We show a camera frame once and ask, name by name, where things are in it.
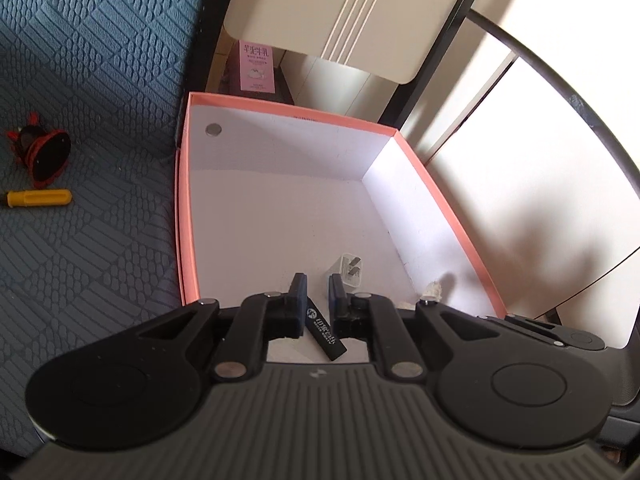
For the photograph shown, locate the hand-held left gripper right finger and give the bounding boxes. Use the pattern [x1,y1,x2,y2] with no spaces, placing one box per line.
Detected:
[327,272,501,381]

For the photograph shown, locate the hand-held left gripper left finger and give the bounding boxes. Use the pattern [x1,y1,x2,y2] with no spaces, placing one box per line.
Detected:
[135,272,308,381]

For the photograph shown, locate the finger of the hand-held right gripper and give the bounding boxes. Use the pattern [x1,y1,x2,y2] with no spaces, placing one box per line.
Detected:
[502,314,607,351]

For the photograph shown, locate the small white charger plug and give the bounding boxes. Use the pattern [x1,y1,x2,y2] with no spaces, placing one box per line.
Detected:
[327,254,366,288]

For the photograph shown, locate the pink cardboard box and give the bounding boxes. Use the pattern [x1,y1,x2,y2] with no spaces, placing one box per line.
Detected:
[175,91,508,321]

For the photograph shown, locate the pink carton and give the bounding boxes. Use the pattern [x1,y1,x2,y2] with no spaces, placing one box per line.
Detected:
[239,40,276,93]

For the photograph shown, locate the black curved hoop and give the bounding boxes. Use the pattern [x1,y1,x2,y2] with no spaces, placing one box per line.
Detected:
[465,10,640,186]

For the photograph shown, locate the blue textured mat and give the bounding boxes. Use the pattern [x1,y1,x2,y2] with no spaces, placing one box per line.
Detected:
[0,0,221,461]

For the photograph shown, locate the beige folding chair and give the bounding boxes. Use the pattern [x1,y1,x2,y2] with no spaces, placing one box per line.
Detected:
[187,0,496,136]

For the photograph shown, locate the red black coiled spring part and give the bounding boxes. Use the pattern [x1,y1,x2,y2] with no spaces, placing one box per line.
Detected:
[6,112,72,182]

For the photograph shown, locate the yellow handled screwdriver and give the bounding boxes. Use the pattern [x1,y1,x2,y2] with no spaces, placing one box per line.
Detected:
[6,189,72,208]

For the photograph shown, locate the beige board with handle slot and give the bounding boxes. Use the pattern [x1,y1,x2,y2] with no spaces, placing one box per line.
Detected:
[222,0,481,85]

